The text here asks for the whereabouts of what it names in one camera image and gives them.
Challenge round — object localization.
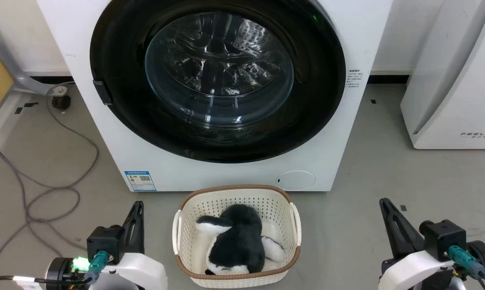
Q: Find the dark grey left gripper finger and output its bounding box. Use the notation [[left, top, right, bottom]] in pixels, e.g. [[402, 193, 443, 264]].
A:
[[136, 203, 145, 253], [121, 201, 142, 255]]

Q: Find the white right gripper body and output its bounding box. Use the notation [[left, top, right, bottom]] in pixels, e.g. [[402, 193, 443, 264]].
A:
[[379, 250, 467, 290]]

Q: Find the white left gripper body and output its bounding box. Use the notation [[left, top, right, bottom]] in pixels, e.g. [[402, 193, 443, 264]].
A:
[[90, 251, 169, 290]]

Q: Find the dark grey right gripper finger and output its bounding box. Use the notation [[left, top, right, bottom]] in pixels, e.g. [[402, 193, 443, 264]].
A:
[[379, 198, 406, 261], [387, 200, 425, 256]]

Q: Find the white front-load washing machine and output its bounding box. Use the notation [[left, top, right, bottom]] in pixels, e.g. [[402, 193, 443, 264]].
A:
[[37, 0, 394, 193]]

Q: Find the black round glass washer door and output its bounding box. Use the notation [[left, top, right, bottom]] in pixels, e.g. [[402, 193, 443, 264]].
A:
[[90, 0, 346, 164]]

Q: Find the cream plastic laundry basket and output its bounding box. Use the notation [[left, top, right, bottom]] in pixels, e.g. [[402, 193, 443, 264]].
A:
[[172, 184, 302, 289]]

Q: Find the black and white plush toy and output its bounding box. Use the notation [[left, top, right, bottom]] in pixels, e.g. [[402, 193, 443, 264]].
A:
[[196, 204, 286, 276]]

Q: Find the round white filter cover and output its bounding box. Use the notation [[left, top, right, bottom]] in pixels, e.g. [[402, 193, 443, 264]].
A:
[[276, 170, 316, 191]]

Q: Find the white air purifier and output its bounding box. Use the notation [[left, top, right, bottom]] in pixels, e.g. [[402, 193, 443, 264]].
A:
[[400, 0, 485, 150]]

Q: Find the black caster wheel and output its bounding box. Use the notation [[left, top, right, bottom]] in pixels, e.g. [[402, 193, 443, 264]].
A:
[[51, 95, 71, 110]]

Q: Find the small printed text sticker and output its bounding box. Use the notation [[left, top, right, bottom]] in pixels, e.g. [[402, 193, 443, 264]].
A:
[[346, 68, 362, 89]]

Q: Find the grey metal stand leg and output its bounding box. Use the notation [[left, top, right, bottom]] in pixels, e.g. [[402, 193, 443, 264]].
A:
[[0, 40, 72, 96]]

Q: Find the grey floor cable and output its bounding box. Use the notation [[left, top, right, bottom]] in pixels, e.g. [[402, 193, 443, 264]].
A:
[[0, 82, 100, 282]]

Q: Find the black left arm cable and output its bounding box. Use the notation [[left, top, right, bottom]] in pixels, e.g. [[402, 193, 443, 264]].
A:
[[0, 275, 90, 287]]

